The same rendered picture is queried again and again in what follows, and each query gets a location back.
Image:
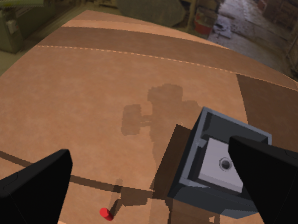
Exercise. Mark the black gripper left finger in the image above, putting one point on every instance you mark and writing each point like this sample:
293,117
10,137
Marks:
35,194

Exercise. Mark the grey square plate with hole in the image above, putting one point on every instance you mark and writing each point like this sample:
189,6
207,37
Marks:
214,168

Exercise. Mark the black open box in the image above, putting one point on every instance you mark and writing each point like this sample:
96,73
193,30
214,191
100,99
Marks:
217,126

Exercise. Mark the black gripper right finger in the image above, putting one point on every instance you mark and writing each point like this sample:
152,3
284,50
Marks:
270,175

